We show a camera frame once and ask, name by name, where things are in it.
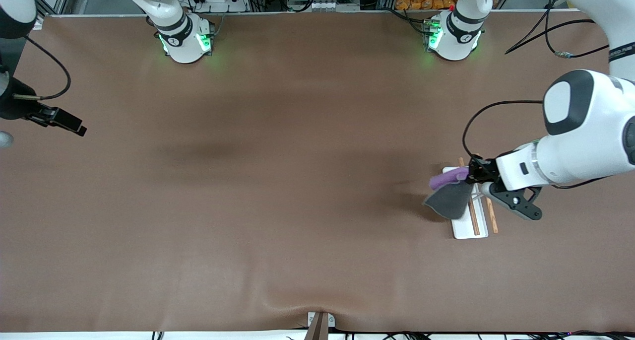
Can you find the grey and purple towel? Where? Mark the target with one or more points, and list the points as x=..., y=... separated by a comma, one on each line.
x=451, y=201

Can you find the white terminal block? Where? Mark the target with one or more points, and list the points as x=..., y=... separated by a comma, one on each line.
x=322, y=5

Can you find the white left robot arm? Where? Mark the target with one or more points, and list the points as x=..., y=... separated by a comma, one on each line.
x=585, y=131

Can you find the white towel rack base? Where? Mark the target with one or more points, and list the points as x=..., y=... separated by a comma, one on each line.
x=464, y=229

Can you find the small metal table bracket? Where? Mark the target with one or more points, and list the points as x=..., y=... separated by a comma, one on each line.
x=310, y=320

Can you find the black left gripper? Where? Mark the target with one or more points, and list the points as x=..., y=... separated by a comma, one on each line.
x=485, y=170

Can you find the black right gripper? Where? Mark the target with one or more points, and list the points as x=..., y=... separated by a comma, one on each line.
x=15, y=104

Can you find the brown camera stand pole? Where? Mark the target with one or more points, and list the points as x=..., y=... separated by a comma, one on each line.
x=317, y=330

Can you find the aluminium frame profile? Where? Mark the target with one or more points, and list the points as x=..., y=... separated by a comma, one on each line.
x=49, y=0

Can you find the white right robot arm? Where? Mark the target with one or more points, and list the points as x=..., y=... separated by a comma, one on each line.
x=186, y=42

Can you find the wooden rack rod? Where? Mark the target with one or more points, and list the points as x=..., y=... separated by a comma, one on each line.
x=492, y=218
x=475, y=223

